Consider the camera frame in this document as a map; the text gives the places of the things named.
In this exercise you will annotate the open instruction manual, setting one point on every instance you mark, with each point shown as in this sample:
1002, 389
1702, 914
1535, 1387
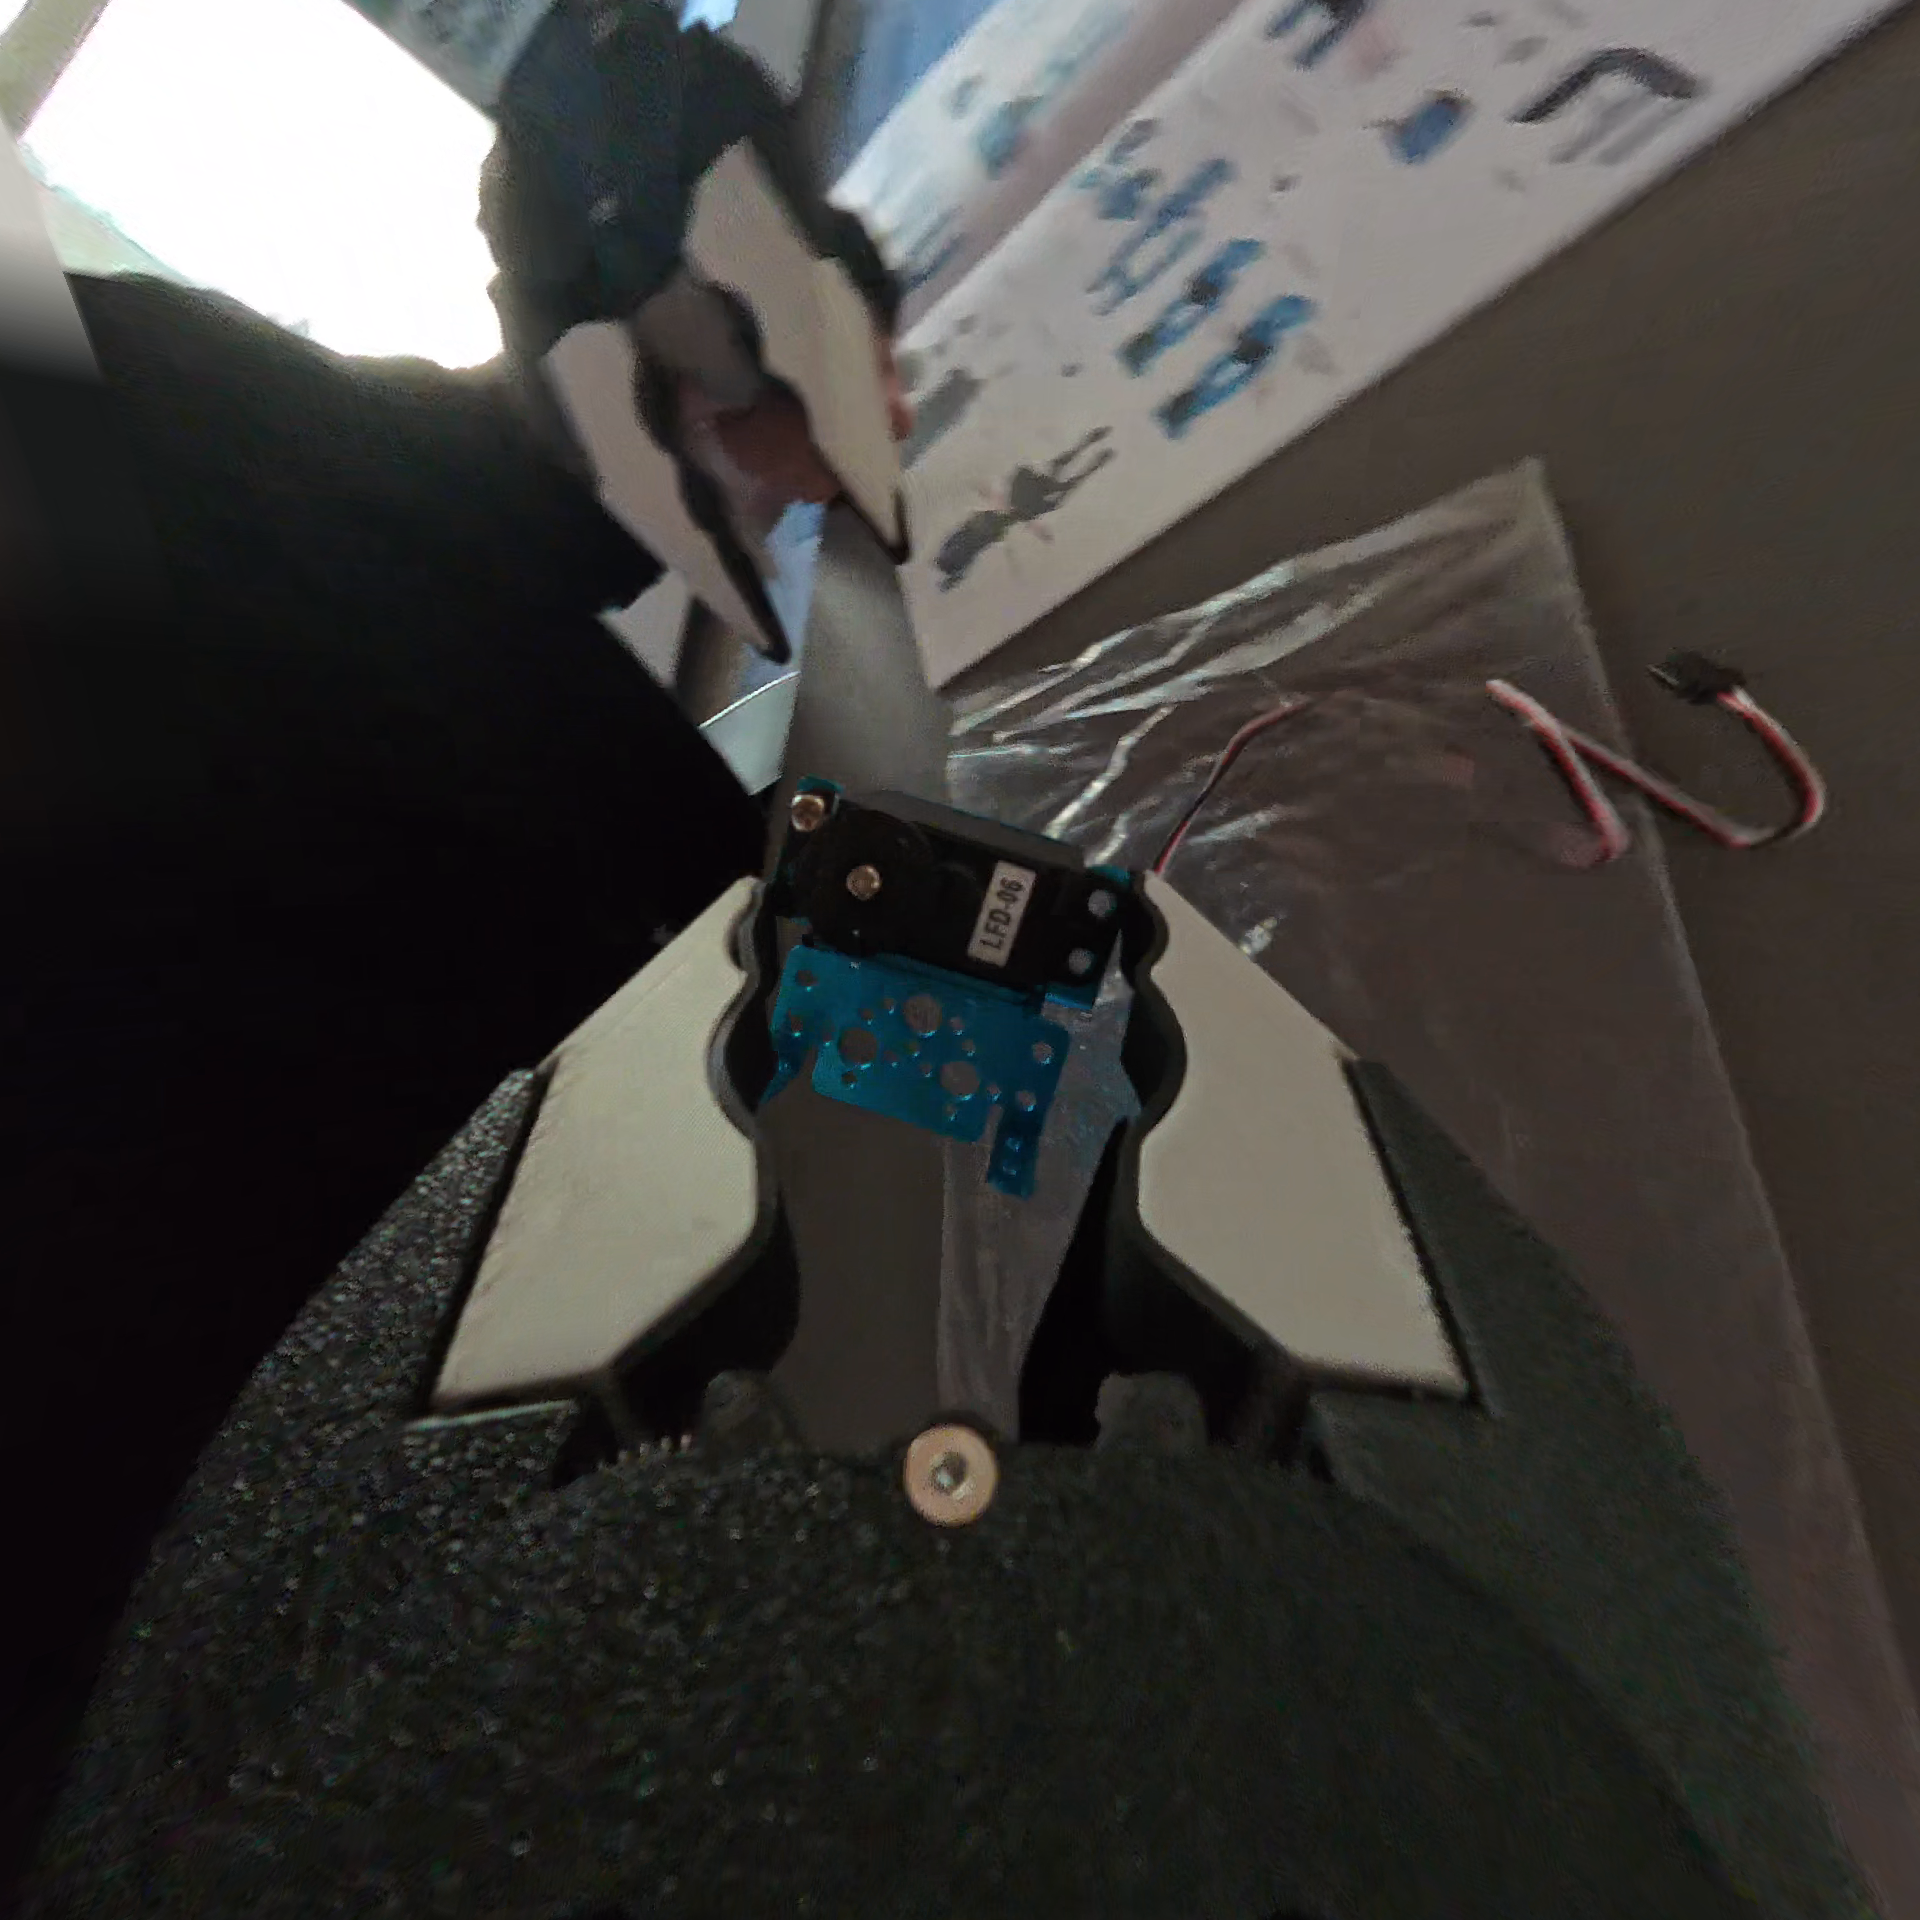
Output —
1396, 255

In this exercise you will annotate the grey desk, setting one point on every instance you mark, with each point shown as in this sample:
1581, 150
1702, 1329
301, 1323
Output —
1724, 451

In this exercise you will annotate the person's left hand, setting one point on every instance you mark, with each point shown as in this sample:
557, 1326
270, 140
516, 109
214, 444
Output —
774, 443

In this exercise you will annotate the black servo with blue bracket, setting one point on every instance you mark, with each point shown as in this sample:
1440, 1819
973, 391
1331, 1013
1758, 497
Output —
901, 902

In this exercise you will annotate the clear plastic bag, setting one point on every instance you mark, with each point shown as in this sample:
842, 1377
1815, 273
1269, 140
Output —
1350, 841

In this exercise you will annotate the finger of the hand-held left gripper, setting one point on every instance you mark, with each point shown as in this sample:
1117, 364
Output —
820, 317
629, 435

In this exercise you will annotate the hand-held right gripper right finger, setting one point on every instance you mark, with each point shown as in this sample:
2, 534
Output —
1291, 1201

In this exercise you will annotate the window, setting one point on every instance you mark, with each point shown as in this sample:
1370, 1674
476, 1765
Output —
224, 181

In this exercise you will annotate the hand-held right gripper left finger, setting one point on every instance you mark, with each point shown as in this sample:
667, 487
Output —
600, 1201

